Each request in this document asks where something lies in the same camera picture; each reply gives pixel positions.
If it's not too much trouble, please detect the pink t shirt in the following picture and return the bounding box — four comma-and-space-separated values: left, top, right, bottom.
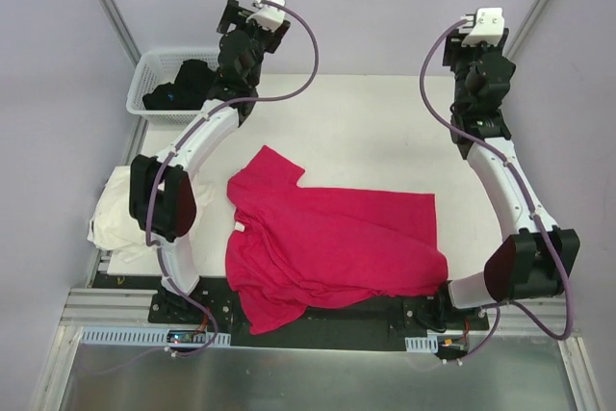
225, 146, 449, 335

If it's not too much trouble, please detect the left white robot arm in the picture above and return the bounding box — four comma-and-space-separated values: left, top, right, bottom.
128, 0, 290, 323

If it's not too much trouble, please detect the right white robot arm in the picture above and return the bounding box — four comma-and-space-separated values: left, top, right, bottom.
424, 22, 580, 340

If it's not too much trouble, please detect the black t shirt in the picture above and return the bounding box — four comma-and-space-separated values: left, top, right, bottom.
142, 60, 217, 112

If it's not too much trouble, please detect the white plastic laundry basket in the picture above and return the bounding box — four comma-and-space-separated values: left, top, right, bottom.
125, 47, 218, 125

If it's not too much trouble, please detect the white t shirt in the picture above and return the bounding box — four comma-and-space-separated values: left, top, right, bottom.
86, 165, 218, 266

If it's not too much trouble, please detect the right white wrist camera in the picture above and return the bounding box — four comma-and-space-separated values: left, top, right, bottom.
458, 8, 504, 47

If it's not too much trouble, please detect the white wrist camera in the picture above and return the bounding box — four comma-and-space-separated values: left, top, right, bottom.
458, 8, 504, 47
248, 0, 286, 32

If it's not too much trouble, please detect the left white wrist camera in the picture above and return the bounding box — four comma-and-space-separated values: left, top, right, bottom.
248, 0, 286, 32

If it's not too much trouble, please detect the left aluminium frame post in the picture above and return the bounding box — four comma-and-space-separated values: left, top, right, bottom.
98, 0, 141, 66

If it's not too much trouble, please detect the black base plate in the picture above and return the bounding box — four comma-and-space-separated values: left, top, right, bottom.
148, 277, 489, 351

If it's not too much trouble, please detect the right white cable duct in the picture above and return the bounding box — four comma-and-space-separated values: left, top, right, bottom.
404, 335, 439, 354

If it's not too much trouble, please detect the white cable duct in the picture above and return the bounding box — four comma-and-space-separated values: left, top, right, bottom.
404, 335, 439, 354
81, 326, 231, 349

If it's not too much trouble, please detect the left white cable duct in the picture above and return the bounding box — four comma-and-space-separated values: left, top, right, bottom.
81, 326, 231, 349

